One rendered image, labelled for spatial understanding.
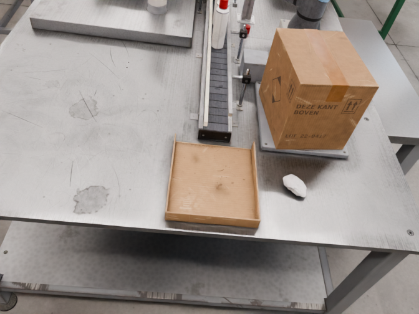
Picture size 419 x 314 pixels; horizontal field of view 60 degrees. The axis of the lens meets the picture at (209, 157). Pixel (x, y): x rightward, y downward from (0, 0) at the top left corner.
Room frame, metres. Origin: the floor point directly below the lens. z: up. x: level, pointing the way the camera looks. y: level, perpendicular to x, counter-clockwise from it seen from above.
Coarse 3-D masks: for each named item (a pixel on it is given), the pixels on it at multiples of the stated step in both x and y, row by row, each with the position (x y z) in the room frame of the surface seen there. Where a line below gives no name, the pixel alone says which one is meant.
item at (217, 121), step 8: (208, 24) 1.53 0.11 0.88; (224, 40) 1.42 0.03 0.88; (224, 48) 1.36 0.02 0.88; (216, 56) 1.29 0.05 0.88; (224, 56) 1.30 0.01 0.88; (216, 64) 1.23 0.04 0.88; (224, 64) 1.24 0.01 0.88; (216, 72) 1.18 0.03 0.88; (224, 72) 1.19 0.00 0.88; (216, 80) 1.13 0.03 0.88; (224, 80) 1.14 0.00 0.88; (216, 88) 1.08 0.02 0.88; (224, 88) 1.09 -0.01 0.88; (216, 96) 1.04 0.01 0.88; (224, 96) 1.05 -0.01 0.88; (208, 104) 0.99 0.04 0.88; (216, 104) 0.99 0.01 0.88; (224, 104) 1.00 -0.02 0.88; (208, 112) 0.94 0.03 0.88; (216, 112) 0.95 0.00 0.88; (224, 112) 0.96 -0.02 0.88; (208, 120) 0.90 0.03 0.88; (216, 120) 0.91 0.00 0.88; (224, 120) 0.92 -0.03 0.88; (208, 128) 0.87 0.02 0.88; (216, 128) 0.87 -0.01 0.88; (224, 128) 0.88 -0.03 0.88
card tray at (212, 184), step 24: (192, 144) 0.83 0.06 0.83; (192, 168) 0.72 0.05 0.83; (216, 168) 0.74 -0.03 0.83; (240, 168) 0.76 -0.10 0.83; (168, 192) 0.59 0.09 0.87; (192, 192) 0.64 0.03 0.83; (216, 192) 0.65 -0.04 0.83; (240, 192) 0.67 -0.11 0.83; (168, 216) 0.53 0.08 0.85; (192, 216) 0.54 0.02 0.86; (216, 216) 0.54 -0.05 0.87; (240, 216) 0.58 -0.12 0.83
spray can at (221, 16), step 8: (224, 0) 1.35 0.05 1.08; (216, 8) 1.36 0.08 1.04; (224, 8) 1.35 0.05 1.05; (216, 16) 1.34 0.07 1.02; (224, 16) 1.34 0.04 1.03; (216, 24) 1.34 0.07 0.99; (224, 24) 1.34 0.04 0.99; (216, 32) 1.34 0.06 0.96; (224, 32) 1.35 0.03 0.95; (216, 40) 1.34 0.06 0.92; (216, 48) 1.34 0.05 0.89
